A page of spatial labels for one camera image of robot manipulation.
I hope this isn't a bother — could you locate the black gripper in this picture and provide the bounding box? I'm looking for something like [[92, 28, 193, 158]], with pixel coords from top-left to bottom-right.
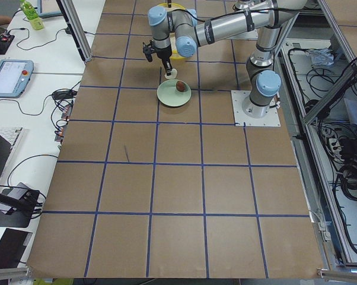
[[142, 40, 173, 77]]

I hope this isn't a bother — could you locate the white bun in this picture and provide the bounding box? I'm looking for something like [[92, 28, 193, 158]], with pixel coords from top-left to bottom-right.
[[164, 68, 178, 80]]

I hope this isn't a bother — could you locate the yellow steamer top layer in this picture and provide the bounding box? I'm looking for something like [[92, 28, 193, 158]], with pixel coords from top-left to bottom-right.
[[158, 2, 186, 12]]

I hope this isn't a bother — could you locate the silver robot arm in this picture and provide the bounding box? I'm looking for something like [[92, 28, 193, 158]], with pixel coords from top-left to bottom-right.
[[142, 0, 306, 119]]

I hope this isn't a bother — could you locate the brown bun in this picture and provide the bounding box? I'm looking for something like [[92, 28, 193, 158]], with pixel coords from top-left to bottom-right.
[[176, 80, 186, 92]]

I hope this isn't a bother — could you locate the green plate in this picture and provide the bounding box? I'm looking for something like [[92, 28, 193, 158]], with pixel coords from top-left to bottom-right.
[[157, 80, 192, 107]]

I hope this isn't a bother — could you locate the black power adapter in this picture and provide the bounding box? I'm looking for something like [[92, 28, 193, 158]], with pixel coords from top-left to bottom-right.
[[52, 90, 77, 100]]

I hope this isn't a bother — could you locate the green tea bottle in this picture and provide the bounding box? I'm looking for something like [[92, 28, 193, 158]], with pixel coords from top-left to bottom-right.
[[20, 0, 44, 30]]

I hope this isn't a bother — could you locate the crumpled white cloth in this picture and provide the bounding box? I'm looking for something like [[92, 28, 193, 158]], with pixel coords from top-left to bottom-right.
[[307, 48, 334, 66]]

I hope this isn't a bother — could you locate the teach pendant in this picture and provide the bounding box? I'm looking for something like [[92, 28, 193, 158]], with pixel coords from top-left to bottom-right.
[[0, 59, 34, 99]]

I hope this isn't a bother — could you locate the small red circuit board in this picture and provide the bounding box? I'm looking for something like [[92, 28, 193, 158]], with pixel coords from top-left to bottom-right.
[[0, 34, 15, 44]]

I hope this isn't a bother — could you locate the white keyboard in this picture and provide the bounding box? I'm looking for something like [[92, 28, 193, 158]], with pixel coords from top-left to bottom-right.
[[0, 126, 27, 153]]

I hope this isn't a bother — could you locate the white power strip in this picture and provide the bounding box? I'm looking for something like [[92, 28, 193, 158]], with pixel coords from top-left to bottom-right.
[[321, 127, 344, 163]]

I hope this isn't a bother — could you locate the aluminium diagonal strut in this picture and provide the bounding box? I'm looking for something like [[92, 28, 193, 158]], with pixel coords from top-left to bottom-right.
[[302, 58, 357, 125]]

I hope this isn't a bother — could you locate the white rear base plate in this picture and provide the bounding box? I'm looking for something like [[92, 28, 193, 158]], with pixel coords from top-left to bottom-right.
[[227, 29, 259, 40]]

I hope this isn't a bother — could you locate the aluminium frame post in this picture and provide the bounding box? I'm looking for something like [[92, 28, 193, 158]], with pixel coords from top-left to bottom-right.
[[56, 0, 93, 63]]

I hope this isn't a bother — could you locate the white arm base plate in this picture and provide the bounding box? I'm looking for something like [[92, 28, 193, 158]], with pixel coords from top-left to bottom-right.
[[231, 90, 281, 127]]

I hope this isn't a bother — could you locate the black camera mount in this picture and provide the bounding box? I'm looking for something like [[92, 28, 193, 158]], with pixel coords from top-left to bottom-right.
[[0, 183, 42, 229]]

